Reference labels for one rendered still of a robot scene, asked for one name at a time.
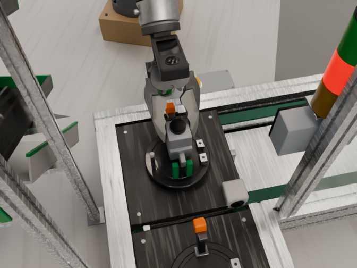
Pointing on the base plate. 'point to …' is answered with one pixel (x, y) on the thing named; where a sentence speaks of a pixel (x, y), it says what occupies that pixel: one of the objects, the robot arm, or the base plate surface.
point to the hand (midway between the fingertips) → (178, 134)
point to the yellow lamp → (323, 100)
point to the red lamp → (337, 74)
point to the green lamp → (349, 43)
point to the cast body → (179, 140)
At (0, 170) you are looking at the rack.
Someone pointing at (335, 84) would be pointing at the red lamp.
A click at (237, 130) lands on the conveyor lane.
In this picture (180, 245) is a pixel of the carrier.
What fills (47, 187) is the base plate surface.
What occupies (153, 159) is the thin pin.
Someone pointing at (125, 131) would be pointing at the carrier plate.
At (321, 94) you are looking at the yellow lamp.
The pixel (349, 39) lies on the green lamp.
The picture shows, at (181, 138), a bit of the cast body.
